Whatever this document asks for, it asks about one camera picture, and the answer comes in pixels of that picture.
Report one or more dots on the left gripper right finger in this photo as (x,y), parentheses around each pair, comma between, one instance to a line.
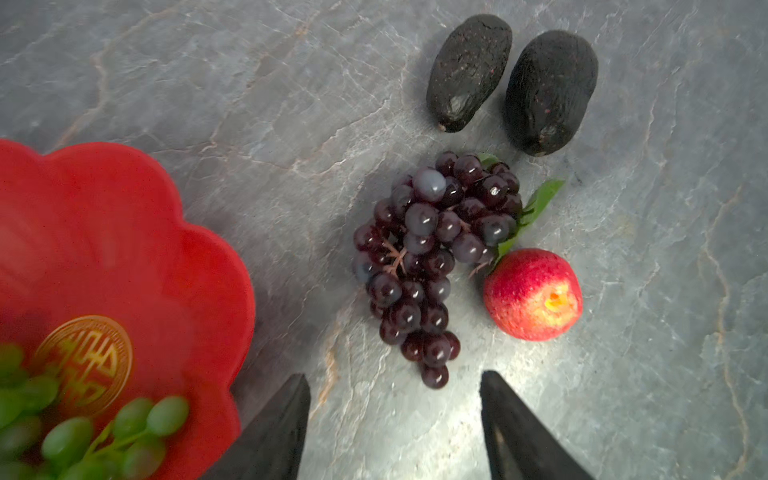
(518,445)

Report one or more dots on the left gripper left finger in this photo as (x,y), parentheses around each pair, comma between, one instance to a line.
(272,444)

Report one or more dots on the red fake apple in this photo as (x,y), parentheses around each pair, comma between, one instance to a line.
(533,295)

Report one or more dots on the green fake grape bunch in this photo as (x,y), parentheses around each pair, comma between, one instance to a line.
(131,446)

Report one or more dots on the purple fake grape bunch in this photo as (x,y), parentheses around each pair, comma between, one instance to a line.
(465,209)

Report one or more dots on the dark fake avocado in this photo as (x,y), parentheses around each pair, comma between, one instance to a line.
(467,70)
(549,91)

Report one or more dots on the red flower-shaped fruit bowl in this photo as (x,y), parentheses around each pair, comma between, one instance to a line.
(107,287)

